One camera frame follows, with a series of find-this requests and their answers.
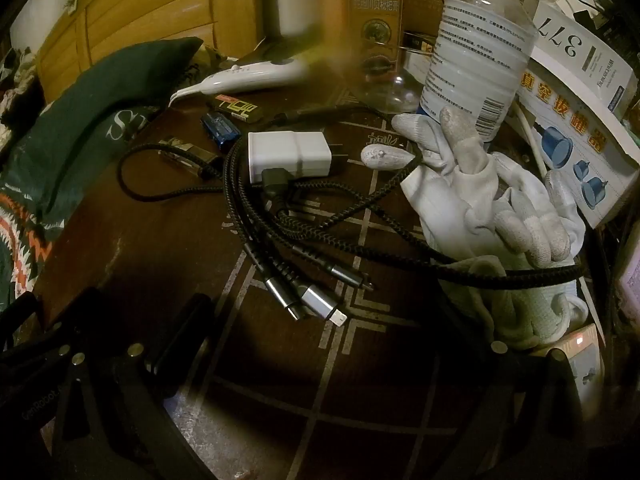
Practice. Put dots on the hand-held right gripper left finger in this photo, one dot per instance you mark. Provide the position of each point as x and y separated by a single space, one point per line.
200 317

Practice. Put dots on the dark small pack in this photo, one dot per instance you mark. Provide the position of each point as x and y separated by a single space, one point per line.
417 42

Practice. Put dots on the white charger adapter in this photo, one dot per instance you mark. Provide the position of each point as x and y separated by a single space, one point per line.
290 155

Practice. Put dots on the light wooden headboard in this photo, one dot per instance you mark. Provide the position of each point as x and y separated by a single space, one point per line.
150 0

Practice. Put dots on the small white oval object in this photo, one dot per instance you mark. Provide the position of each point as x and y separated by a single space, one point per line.
385 156

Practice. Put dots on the white cotton glove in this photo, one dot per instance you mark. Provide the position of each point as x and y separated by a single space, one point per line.
535 230
450 195

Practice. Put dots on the green patterned sweater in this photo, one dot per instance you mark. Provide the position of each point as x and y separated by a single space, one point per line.
75 110

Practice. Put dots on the beige device with light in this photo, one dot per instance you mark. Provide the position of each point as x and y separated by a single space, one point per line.
580 360

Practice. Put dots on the floral patterned cloth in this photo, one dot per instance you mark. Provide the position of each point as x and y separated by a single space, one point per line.
12 85

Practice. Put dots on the white box with black numbers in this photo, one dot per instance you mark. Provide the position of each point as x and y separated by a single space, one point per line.
575 45

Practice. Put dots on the clear glass dish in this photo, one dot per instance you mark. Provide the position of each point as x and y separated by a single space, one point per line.
395 92

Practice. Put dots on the white knit glove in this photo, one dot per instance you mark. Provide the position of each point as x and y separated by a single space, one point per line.
520 310

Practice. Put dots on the white handheld electric device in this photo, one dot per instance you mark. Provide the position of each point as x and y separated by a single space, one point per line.
260 72

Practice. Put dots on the white cylinder container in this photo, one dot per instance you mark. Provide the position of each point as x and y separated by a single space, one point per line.
297 5

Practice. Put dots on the white box with blue cups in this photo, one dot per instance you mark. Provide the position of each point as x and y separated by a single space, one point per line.
565 125

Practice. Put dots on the blue lighter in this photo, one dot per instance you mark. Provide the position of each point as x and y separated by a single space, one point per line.
220 131

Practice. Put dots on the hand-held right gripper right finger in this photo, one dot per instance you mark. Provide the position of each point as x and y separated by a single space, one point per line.
462 330

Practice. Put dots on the clear plastic bottle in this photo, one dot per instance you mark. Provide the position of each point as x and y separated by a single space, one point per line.
475 50

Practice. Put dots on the orange printed box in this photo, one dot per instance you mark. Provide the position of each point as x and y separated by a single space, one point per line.
372 10

